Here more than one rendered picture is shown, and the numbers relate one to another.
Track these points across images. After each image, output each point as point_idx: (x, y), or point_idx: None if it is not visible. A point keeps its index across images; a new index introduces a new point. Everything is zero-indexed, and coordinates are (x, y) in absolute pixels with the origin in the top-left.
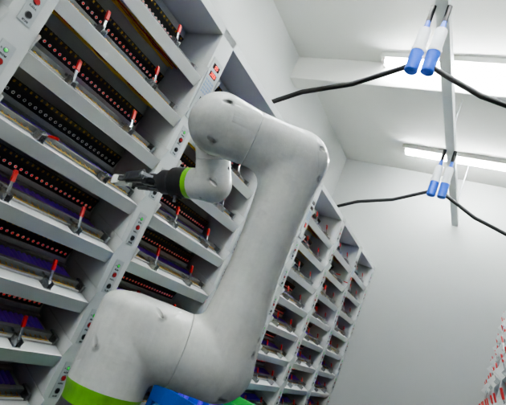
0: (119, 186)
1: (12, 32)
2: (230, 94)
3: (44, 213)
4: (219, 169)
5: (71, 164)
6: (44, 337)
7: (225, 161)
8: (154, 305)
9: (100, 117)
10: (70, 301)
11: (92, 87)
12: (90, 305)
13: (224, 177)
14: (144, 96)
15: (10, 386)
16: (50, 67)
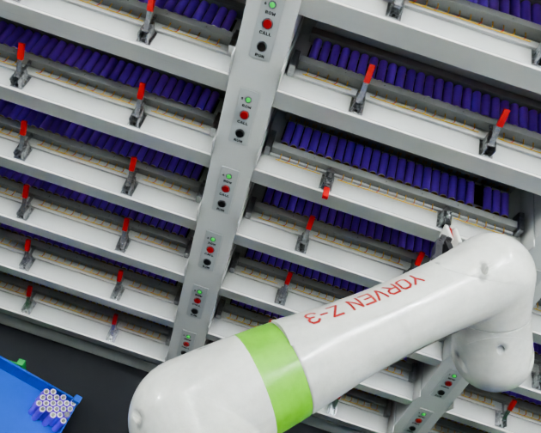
0: (491, 222)
1: (250, 76)
2: (156, 397)
3: (365, 256)
4: (473, 348)
5: (376, 210)
6: (403, 369)
7: (489, 337)
8: None
9: (416, 143)
10: (413, 354)
11: None
12: (446, 364)
13: (484, 363)
14: (518, 86)
15: (369, 399)
16: (329, 88)
